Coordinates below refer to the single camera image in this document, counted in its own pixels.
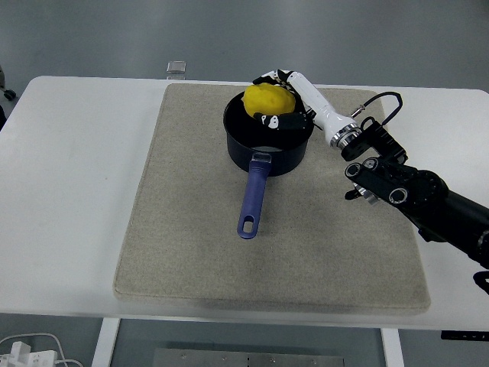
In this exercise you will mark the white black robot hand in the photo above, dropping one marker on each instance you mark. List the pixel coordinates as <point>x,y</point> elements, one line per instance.
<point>324,111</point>

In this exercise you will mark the yellow potato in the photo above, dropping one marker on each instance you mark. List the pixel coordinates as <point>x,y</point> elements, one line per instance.
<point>269,100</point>

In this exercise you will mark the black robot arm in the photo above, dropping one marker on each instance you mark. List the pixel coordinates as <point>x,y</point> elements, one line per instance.
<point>420,191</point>

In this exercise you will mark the small clear plastic box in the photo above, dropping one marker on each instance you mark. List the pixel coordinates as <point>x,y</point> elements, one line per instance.
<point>177,67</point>

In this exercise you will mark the beige fabric mat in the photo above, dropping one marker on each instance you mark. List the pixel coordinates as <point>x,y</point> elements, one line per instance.
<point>191,248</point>

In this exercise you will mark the grey metal plate with screws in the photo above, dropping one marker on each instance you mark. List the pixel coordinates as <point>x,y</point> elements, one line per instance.
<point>248,359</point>

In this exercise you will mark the white table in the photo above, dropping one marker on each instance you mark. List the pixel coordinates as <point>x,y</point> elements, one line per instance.
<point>76,191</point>

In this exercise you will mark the black table control panel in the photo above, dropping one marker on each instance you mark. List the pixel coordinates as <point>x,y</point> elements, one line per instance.
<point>460,335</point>

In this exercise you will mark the chair base with caster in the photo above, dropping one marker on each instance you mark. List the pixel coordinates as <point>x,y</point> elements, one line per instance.
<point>9,93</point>

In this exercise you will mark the white power strip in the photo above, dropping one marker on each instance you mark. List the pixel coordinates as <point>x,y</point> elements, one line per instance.
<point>26,357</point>

